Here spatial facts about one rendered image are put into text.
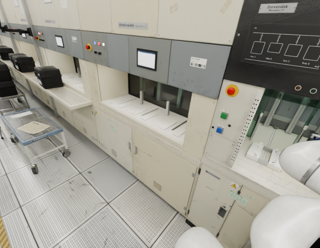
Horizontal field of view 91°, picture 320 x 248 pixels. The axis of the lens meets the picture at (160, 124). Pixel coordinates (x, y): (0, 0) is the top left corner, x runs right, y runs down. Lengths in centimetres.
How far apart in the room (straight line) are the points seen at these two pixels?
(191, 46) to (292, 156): 72
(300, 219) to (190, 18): 94
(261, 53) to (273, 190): 74
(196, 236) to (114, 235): 135
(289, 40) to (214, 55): 31
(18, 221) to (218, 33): 220
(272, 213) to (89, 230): 158
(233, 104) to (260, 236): 65
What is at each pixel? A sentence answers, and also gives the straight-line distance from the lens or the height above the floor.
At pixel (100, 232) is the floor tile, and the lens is 180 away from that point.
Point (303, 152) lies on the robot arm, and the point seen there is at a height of 133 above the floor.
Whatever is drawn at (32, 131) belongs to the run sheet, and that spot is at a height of 46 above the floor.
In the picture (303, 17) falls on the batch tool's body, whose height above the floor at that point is 168.
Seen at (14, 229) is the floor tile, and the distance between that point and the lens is 211.
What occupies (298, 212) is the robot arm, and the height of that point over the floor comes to 127.
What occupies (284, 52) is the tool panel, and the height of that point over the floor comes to 155.
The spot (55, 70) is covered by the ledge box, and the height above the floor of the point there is 104.
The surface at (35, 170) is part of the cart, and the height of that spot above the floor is 7.
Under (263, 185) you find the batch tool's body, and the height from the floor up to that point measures 87.
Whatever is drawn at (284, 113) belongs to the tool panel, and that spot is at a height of 102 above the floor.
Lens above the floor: 159
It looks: 30 degrees down
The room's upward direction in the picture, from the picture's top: 5 degrees clockwise
